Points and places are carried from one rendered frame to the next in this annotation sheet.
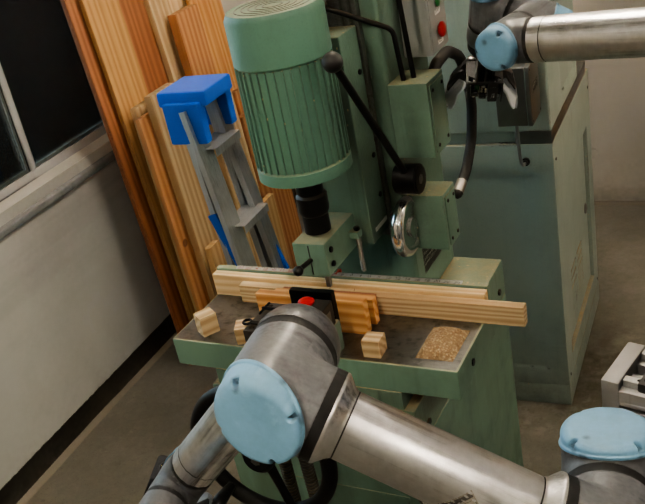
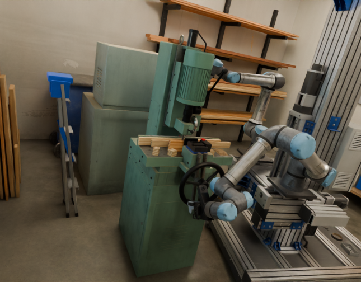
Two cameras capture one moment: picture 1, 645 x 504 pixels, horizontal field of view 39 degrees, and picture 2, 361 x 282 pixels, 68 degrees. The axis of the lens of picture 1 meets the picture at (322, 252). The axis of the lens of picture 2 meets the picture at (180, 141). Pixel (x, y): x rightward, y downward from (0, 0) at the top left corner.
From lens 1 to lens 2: 1.63 m
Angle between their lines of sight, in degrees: 55
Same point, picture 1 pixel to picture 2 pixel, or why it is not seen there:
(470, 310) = (219, 144)
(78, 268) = not seen: outside the picture
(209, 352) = (160, 160)
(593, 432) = not seen: hidden behind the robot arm
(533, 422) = not seen: hidden behind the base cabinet
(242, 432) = (304, 150)
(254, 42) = (207, 60)
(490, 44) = (235, 76)
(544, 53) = (244, 80)
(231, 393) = (307, 140)
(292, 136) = (204, 90)
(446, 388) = (229, 162)
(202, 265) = (9, 155)
